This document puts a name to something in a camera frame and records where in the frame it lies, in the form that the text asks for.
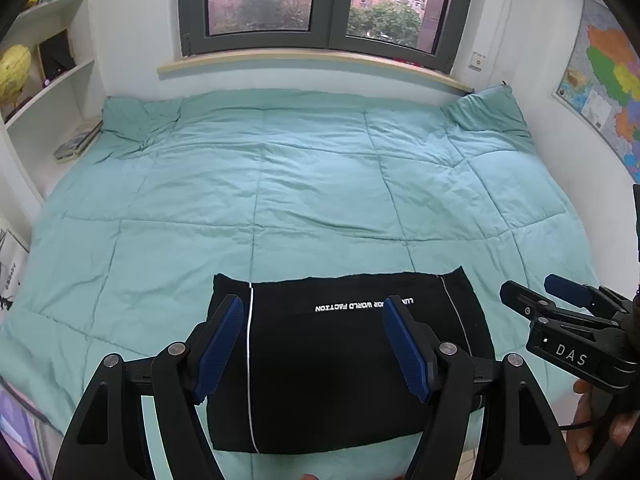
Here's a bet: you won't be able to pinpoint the black hooded jacket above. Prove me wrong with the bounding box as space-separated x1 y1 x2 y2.
206 269 495 454

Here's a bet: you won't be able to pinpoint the person's right hand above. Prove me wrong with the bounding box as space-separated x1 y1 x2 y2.
565 379 639 476

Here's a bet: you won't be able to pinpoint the mint green quilted duvet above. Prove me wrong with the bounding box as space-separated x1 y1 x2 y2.
0 83 601 480

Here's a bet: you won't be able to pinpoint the books on shelf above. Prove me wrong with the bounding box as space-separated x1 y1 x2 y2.
53 118 102 162

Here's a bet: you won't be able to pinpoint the white bookshelf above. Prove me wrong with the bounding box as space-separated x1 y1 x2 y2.
1 0 105 226

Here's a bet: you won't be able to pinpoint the wooden window sill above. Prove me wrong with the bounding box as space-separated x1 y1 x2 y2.
156 48 475 96

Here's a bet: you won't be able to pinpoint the dark framed window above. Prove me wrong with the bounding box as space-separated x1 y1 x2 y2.
178 0 471 73

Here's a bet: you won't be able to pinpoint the black box on shelf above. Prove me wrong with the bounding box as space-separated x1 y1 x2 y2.
38 29 76 86

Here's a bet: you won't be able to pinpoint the yellow globe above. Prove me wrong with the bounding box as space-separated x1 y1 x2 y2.
0 44 32 110

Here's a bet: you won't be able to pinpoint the colourful wall map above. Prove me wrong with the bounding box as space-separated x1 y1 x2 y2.
555 0 640 181

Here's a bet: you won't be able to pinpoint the white wall switch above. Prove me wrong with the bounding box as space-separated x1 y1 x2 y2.
469 51 487 72

